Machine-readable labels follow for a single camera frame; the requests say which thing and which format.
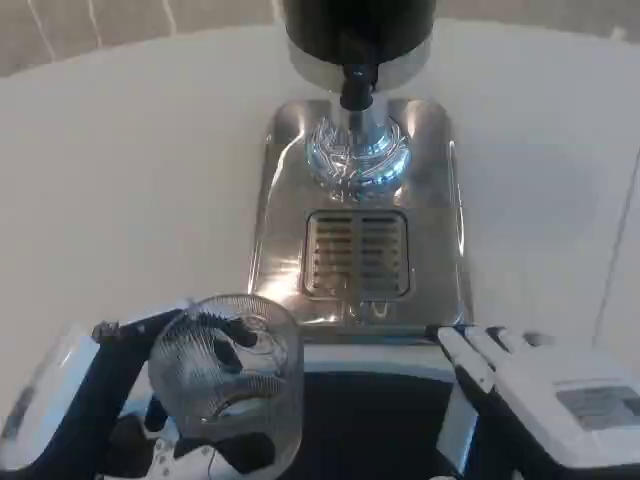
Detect clear ribbed glass cup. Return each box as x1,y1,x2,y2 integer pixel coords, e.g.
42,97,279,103
147,293,306,464

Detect steel drip tray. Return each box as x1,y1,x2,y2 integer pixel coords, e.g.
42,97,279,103
248,98,476,346

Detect black dispenser tap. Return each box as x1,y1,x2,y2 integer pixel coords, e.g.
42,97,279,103
338,29,379,111

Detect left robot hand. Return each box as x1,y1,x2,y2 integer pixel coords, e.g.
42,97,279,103
0,294,301,480

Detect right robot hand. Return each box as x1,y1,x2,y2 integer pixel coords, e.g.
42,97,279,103
424,323,640,480

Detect slotted steel drip grid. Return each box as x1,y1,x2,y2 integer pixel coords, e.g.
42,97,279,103
301,208,416,300

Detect black and steel drink dispenser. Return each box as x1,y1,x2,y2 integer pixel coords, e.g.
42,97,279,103
279,0,434,196

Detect white curved frame, dark panels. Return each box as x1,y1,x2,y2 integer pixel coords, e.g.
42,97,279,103
294,323,484,480

